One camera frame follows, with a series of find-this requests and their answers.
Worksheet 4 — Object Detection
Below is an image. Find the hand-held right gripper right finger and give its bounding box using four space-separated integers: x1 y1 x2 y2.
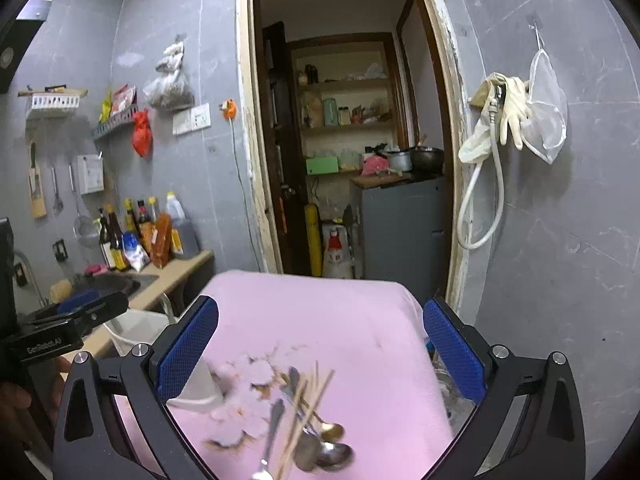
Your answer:
422 296 587 480

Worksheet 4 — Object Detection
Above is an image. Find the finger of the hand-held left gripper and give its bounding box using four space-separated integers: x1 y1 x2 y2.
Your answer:
50 289 102 312
22 291 132 334

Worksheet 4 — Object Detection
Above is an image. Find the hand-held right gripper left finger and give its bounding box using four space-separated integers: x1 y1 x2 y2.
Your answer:
52 296 221 480

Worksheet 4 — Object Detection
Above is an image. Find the white utensil holder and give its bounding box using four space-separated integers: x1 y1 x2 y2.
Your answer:
167 355 224 414

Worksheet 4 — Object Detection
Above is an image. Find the ornate handle metal spoon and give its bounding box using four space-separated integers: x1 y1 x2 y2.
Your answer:
250 399 287 480

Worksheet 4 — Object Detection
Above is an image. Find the wooden chopstick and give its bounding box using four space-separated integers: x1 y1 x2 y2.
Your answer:
280 377 310 461
276 371 336 478
302 360 321 428

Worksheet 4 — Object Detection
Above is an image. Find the golden metal spoon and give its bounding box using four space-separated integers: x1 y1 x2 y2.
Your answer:
300 400 347 443

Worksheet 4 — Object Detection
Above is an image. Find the silver metal spoon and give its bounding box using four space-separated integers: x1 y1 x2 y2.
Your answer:
302 412 356 472

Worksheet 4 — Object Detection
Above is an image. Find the person's left hand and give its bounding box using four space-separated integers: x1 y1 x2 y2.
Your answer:
0 382 32 413

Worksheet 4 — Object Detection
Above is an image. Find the white plastic bucket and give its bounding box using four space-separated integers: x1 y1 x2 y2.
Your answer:
102 309 174 359

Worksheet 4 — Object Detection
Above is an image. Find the metal faucet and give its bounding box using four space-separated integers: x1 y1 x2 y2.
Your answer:
12 249 52 307

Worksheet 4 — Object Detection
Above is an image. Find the dark soy sauce bottle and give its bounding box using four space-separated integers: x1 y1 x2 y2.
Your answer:
98 207 117 269
107 204 130 271

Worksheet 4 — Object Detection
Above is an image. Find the blue white food packet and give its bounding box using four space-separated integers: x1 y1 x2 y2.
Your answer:
122 232 151 272

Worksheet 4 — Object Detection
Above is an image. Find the metal strainer ladle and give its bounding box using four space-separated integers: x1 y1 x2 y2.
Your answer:
68 162 99 249

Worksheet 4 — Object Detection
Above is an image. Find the beige kitchen counter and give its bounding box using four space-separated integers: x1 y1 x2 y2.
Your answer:
62 249 215 366

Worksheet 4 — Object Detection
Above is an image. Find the orange food packet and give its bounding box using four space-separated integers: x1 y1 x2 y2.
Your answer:
149 212 174 267

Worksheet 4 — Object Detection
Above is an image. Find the hanging metal utensil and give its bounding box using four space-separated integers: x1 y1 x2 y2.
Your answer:
50 165 65 214

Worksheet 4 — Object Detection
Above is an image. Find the cooking oil jug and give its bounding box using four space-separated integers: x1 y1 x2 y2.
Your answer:
164 190 200 260

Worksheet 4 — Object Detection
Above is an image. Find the wooden knife holder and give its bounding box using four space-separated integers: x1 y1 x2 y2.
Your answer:
27 142 49 220

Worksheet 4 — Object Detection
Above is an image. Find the grey metal cabinet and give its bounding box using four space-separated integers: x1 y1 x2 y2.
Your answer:
349 175 452 302

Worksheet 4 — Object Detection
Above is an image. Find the pink floral tablecloth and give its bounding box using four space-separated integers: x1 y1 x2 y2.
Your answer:
112 269 456 480

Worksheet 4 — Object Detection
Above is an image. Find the yellow cylinder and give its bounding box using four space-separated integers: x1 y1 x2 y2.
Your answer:
304 205 322 277

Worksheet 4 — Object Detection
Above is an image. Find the red plastic bag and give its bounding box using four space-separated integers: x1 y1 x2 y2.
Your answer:
131 108 153 158

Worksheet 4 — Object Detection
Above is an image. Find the black wok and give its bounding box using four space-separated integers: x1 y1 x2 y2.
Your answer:
410 146 445 174

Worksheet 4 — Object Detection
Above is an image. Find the red snack packet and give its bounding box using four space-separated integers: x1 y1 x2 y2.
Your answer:
111 85 137 117

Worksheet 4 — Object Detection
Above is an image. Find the cream rubber glove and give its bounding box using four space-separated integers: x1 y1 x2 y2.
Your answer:
499 76 534 152
458 72 506 165

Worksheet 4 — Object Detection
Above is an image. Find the green box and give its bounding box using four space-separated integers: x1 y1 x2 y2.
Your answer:
306 156 340 175

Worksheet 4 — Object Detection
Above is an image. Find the clear hanging plastic bag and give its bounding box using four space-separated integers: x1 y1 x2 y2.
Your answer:
143 39 196 110

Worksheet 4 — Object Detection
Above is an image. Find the dark brown wooden door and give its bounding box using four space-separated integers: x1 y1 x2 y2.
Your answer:
261 21 303 277

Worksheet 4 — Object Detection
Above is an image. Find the wooden storage shelf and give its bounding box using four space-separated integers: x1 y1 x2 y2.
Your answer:
287 32 417 177

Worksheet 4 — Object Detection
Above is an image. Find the white mesh bag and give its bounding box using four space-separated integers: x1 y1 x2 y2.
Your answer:
519 49 569 165

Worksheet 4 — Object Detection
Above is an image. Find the black range hood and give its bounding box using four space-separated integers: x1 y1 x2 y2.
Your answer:
0 0 59 94

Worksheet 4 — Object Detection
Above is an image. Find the white wall box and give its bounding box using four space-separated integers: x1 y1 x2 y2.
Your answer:
74 153 105 196

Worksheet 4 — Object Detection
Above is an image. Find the white hose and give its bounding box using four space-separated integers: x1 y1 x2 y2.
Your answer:
457 85 507 250

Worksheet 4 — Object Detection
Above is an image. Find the grey wall rack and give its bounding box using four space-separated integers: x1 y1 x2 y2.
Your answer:
91 105 139 141

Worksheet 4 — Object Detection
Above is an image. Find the white basket wall shelf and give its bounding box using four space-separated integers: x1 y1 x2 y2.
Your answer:
18 87 89 114

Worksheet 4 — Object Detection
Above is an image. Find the white wall socket plate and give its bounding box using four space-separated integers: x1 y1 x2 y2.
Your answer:
172 103 212 136

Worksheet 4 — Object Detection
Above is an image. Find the orange plug with cord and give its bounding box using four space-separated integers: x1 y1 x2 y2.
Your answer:
221 98 253 243

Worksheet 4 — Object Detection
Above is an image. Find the worn wooden door frame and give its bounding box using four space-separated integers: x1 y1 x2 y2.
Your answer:
235 0 473 301

